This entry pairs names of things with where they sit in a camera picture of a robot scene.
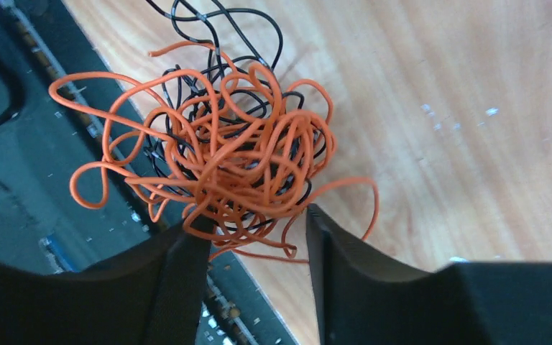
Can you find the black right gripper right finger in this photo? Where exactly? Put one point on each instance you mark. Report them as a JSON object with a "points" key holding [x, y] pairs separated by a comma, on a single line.
{"points": [[363, 296]]}

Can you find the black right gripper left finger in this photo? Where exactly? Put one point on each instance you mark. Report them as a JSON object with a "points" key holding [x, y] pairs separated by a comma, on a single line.
{"points": [[149, 294]]}

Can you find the black mounting rail base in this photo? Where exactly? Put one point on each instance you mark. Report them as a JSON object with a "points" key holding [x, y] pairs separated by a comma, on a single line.
{"points": [[42, 143]]}

